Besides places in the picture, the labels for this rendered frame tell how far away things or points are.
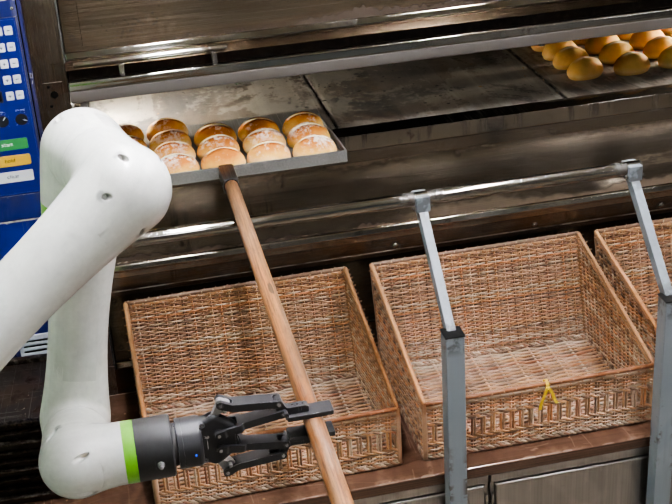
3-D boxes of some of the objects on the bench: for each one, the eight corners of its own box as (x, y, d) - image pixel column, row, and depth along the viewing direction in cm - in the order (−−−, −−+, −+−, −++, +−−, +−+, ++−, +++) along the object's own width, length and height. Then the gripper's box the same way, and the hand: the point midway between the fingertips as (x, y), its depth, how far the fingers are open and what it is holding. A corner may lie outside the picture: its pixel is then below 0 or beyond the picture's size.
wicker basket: (134, 396, 311) (119, 299, 299) (354, 358, 321) (348, 262, 309) (154, 515, 269) (137, 407, 256) (407, 466, 279) (402, 360, 266)
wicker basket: (370, 356, 322) (365, 260, 310) (578, 322, 331) (580, 227, 319) (421, 464, 279) (417, 358, 267) (658, 422, 288) (665, 317, 276)
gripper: (166, 384, 184) (324, 359, 188) (178, 473, 191) (330, 447, 195) (171, 412, 178) (335, 385, 182) (183, 503, 185) (341, 474, 189)
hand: (310, 420), depth 188 cm, fingers closed on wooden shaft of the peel, 3 cm apart
